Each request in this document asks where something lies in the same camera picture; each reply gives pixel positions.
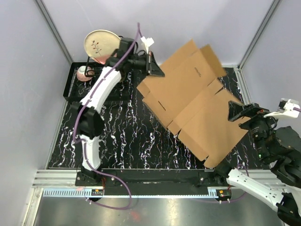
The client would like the small control box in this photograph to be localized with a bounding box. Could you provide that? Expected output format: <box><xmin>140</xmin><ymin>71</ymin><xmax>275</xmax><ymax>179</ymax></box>
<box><xmin>218</xmin><ymin>189</ymin><xmax>232</xmax><ymax>199</ymax></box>
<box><xmin>91</xmin><ymin>188</ymin><xmax>104</xmax><ymax>198</ymax></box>

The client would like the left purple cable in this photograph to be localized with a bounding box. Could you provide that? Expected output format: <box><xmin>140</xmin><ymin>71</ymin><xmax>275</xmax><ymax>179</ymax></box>
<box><xmin>72</xmin><ymin>22</ymin><xmax>142</xmax><ymax>210</ymax></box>

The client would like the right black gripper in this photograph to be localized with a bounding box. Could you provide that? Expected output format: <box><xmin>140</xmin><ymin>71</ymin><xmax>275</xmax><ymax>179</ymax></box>
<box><xmin>227</xmin><ymin>100</ymin><xmax>285</xmax><ymax>161</ymax></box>

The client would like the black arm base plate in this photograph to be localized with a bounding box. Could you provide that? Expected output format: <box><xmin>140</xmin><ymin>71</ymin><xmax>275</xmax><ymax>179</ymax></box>
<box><xmin>75</xmin><ymin>166</ymin><xmax>233</xmax><ymax>190</ymax></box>

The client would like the brown cardboard box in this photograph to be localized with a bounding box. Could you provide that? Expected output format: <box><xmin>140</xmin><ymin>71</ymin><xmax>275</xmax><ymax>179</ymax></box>
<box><xmin>137</xmin><ymin>40</ymin><xmax>247</xmax><ymax>168</ymax></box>

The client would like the black wire dish rack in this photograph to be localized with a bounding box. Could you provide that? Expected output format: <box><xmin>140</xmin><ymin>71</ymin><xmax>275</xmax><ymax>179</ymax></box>
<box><xmin>63</xmin><ymin>59</ymin><xmax>134</xmax><ymax>104</ymax></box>

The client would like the slotted aluminium rail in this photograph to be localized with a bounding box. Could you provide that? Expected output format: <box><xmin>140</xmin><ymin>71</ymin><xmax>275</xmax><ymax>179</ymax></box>
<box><xmin>42</xmin><ymin>187</ymin><xmax>219</xmax><ymax>198</ymax></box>

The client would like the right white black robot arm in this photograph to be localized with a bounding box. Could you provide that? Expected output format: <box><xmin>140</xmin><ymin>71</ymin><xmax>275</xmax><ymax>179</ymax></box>
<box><xmin>213</xmin><ymin>98</ymin><xmax>301</xmax><ymax>226</ymax></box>

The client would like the left small control box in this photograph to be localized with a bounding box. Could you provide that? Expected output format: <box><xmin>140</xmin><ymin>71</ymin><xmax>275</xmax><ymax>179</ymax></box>
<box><xmin>91</xmin><ymin>188</ymin><xmax>104</xmax><ymax>198</ymax></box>

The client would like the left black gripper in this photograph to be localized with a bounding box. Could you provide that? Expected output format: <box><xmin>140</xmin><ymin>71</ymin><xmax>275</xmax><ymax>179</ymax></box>
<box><xmin>128</xmin><ymin>51</ymin><xmax>165</xmax><ymax>77</ymax></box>

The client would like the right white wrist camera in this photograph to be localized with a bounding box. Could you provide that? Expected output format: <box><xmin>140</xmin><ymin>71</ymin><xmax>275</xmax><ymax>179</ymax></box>
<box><xmin>264</xmin><ymin>98</ymin><xmax>301</xmax><ymax>119</ymax></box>

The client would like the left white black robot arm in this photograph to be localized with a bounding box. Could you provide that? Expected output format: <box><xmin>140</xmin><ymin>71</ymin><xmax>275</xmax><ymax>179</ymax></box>
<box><xmin>71</xmin><ymin>37</ymin><xmax>165</xmax><ymax>186</ymax></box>

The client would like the right small control box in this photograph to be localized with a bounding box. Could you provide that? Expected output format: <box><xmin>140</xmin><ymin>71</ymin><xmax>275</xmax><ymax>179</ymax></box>
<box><xmin>218</xmin><ymin>189</ymin><xmax>232</xmax><ymax>199</ymax></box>

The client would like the black marble pattern mat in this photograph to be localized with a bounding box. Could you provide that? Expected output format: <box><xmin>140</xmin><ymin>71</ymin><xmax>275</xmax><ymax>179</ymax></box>
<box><xmin>47</xmin><ymin>66</ymin><xmax>269</xmax><ymax>170</ymax></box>

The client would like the cream pink floral plate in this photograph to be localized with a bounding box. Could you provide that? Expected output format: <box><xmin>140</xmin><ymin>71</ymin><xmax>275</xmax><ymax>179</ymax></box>
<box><xmin>84</xmin><ymin>30</ymin><xmax>121</xmax><ymax>64</ymax></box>

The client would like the pink white ceramic cup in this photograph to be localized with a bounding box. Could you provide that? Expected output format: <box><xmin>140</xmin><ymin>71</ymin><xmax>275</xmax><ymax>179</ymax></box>
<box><xmin>76</xmin><ymin>65</ymin><xmax>95</xmax><ymax>82</ymax></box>

